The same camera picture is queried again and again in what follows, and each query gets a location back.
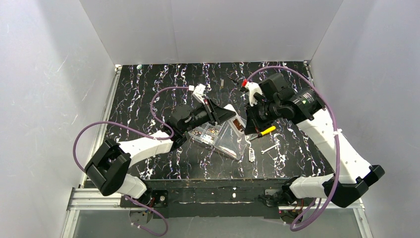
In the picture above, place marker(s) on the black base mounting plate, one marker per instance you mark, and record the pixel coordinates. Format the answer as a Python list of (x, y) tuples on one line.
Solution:
[(239, 197)]

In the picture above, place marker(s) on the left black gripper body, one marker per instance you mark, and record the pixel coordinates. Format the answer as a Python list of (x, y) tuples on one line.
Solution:
[(212, 112)]

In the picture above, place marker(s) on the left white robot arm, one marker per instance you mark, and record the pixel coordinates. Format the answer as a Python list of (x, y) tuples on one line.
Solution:
[(109, 165)]

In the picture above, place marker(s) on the yellow handled screwdriver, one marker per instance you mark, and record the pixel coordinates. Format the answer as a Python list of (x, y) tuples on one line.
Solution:
[(263, 133)]

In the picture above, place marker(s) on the clear plastic screw box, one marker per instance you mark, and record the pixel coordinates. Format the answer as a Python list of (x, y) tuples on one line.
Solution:
[(221, 138)]

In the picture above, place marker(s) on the aluminium frame rail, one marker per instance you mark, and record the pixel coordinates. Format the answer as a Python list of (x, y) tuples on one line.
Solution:
[(72, 216)]

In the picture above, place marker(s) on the small silver wrench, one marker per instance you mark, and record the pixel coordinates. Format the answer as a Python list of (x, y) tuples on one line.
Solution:
[(269, 148)]

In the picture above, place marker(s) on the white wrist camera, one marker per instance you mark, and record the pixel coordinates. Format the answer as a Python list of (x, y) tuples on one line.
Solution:
[(253, 91), (199, 94)]

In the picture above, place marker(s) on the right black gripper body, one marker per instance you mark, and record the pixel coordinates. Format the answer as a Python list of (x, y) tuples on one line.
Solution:
[(251, 117)]

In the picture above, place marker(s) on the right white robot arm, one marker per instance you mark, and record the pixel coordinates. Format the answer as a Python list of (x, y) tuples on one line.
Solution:
[(352, 175)]

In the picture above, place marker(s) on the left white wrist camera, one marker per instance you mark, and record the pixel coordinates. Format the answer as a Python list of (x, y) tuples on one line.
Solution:
[(199, 94)]

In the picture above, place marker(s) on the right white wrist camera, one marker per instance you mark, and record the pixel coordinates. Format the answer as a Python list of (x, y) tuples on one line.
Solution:
[(253, 91)]

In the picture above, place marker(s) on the white remote control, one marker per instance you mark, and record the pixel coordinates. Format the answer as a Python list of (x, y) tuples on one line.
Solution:
[(236, 122)]

